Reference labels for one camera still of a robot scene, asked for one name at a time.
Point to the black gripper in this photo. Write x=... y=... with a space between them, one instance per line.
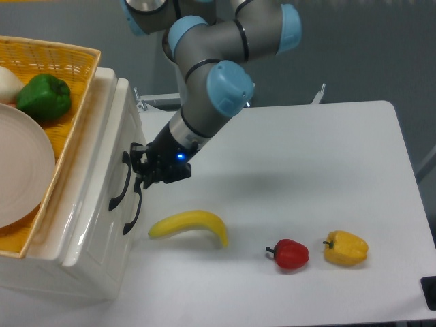
x=162 y=160

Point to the white top drawer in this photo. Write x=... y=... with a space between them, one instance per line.
x=98 y=241

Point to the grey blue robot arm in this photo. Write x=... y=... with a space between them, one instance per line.
x=270 y=27

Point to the white drawer cabinet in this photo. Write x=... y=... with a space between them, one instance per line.
x=42 y=269

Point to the yellow banana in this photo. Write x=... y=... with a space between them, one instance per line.
x=190 y=220

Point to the yellow wicker basket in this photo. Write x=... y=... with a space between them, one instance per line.
x=76 y=65

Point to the green bell pepper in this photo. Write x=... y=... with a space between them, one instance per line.
x=44 y=98

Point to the pink plate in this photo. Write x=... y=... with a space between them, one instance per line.
x=27 y=164

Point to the red bell pepper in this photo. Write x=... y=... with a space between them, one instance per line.
x=289 y=254

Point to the white onion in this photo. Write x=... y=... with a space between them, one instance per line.
x=11 y=86

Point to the yellow bell pepper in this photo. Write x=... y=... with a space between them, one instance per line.
x=344 y=248

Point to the black object at edge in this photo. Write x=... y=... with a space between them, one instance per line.
x=429 y=290

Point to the black lower drawer handle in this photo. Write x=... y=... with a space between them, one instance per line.
x=128 y=227

